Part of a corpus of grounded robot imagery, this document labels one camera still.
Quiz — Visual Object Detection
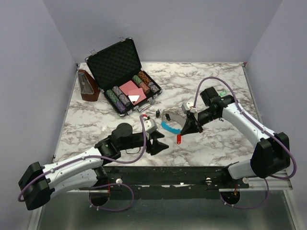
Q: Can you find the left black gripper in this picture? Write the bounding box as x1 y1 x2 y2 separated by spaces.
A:
119 129 169 155

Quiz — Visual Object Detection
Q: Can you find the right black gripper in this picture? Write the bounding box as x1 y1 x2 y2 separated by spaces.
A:
180 108 219 135

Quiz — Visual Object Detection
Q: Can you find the red key tag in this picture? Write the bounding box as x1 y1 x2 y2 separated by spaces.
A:
177 134 181 145

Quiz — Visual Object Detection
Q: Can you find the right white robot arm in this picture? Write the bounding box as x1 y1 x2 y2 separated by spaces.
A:
180 87 290 188

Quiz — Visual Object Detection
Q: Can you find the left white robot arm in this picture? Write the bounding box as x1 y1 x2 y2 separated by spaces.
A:
17 120 169 210

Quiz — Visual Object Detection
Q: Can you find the blue silver carabiner keyring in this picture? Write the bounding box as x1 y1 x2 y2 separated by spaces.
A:
161 110 186 135

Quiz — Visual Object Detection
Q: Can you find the black key fob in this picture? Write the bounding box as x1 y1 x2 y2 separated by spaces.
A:
155 110 160 118

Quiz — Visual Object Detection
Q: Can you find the green key tag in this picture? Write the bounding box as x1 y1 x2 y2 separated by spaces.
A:
219 90 227 97

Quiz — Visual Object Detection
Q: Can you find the white dealer button card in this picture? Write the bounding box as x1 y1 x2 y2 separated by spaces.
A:
128 95 140 105

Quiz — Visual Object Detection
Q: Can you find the red playing card deck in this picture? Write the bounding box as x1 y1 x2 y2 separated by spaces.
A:
119 80 146 104

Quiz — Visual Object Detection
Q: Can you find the brown wooden metronome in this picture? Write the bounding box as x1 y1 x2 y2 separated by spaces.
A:
77 69 100 102

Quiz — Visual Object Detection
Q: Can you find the black poker chip case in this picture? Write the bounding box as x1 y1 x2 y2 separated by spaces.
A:
85 37 162 116

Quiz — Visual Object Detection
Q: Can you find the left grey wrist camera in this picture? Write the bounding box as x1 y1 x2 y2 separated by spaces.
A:
144 118 157 134

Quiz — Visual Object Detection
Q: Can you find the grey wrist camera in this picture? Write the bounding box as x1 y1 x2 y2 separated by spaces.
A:
181 102 197 114
144 118 157 134

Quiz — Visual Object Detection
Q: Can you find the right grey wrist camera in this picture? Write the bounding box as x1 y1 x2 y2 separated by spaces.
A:
181 102 197 114

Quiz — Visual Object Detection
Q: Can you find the black mounting rail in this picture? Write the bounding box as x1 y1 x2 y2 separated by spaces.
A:
92 166 249 200

